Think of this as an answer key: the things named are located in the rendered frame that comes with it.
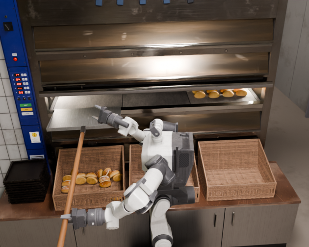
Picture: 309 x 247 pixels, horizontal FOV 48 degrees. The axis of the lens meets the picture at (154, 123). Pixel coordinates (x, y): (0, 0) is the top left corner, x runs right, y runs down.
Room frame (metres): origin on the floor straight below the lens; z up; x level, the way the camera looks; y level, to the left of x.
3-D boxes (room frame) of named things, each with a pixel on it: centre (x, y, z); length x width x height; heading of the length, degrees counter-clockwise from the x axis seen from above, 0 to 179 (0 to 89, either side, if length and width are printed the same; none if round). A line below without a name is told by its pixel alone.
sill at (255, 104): (2.61, -0.02, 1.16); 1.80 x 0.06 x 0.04; 93
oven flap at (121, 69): (2.59, -0.02, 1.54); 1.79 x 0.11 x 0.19; 93
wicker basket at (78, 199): (2.29, 0.53, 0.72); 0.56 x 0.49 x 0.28; 94
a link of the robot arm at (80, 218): (1.32, 0.37, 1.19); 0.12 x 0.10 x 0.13; 94
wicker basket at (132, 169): (2.32, -0.06, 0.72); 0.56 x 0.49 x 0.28; 92
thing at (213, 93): (3.06, -0.58, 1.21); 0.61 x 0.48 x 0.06; 3
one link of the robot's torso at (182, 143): (1.72, -0.08, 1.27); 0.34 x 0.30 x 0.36; 176
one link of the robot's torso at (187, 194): (1.73, -0.11, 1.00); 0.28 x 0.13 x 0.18; 94
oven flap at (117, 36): (2.59, -0.02, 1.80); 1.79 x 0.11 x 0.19; 93
